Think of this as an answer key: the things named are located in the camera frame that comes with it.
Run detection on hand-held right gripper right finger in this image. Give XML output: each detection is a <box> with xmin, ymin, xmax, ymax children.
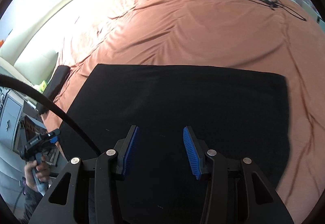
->
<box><xmin>183</xmin><ymin>126</ymin><xmax>295</xmax><ymax>224</ymax></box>

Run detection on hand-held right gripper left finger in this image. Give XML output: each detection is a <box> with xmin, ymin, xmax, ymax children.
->
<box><xmin>30</xmin><ymin>125</ymin><xmax>140</xmax><ymax>224</ymax></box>

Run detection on black pants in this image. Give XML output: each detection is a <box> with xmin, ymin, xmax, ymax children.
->
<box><xmin>36</xmin><ymin>65</ymin><xmax>72</xmax><ymax>115</ymax></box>
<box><xmin>54</xmin><ymin>64</ymin><xmax>291</xmax><ymax>224</ymax></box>

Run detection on person's left forearm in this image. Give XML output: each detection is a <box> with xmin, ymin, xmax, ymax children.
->
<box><xmin>22</xmin><ymin>177</ymin><xmax>45</xmax><ymax>223</ymax></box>

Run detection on folded black pants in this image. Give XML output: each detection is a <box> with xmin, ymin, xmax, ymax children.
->
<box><xmin>36</xmin><ymin>65</ymin><xmax>72</xmax><ymax>115</ymax></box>

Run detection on person's left hand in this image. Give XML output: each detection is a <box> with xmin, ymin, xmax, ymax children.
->
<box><xmin>24</xmin><ymin>154</ymin><xmax>51</xmax><ymax>193</ymax></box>

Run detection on grey nightstand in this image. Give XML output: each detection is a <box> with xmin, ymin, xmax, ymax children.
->
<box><xmin>0</xmin><ymin>87</ymin><xmax>26</xmax><ymax>153</ymax></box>

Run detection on orange blanket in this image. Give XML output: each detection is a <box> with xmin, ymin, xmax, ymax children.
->
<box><xmin>41</xmin><ymin>0</ymin><xmax>325</xmax><ymax>212</ymax></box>

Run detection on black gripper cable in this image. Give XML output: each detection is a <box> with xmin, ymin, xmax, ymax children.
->
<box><xmin>0</xmin><ymin>74</ymin><xmax>102</xmax><ymax>157</ymax></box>

